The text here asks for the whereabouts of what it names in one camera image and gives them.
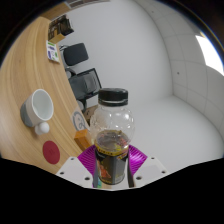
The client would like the flat round red coaster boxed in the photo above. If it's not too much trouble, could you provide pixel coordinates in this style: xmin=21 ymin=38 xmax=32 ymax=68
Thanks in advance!
xmin=42 ymin=140 xmax=61 ymax=165

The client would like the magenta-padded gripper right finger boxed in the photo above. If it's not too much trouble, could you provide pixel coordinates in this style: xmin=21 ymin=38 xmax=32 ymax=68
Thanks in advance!
xmin=126 ymin=144 xmax=168 ymax=188

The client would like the black mesh office chair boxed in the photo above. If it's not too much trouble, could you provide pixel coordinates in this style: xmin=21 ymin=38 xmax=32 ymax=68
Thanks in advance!
xmin=68 ymin=68 xmax=103 ymax=111

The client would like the clear black-capped drink bottle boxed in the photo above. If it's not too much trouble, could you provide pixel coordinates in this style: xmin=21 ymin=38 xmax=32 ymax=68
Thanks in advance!
xmin=89 ymin=87 xmax=136 ymax=185

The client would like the small dark brown box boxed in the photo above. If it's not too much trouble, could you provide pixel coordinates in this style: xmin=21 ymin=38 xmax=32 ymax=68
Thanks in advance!
xmin=47 ymin=17 xmax=64 ymax=32

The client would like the rectangular ceiling light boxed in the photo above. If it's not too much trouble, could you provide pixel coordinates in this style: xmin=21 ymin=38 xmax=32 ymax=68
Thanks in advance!
xmin=194 ymin=33 xmax=224 ymax=77

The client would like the black padded office chair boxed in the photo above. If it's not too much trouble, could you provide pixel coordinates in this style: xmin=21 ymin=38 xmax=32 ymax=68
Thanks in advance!
xmin=63 ymin=42 xmax=90 ymax=76

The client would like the round white printed disc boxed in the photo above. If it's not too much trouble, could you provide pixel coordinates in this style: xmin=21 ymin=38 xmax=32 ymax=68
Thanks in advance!
xmin=71 ymin=110 xmax=88 ymax=132

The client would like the kraft cardboard box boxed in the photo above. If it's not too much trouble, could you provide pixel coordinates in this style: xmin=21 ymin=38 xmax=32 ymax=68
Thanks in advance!
xmin=49 ymin=31 xmax=68 ymax=45

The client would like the white and grey mug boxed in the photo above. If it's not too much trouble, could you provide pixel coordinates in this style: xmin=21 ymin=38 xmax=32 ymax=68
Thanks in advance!
xmin=19 ymin=88 xmax=55 ymax=136

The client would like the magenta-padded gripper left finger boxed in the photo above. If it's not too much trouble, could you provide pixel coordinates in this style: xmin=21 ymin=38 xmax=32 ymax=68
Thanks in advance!
xmin=55 ymin=144 xmax=99 ymax=188

